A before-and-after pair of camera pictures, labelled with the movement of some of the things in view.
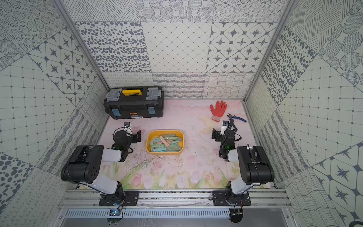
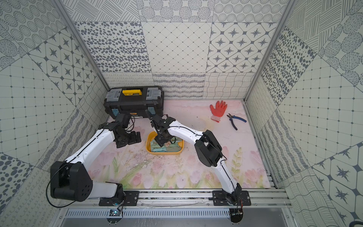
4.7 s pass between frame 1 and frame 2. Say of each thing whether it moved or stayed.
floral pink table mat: stayed
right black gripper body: moved
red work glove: stayed
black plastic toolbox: stayed
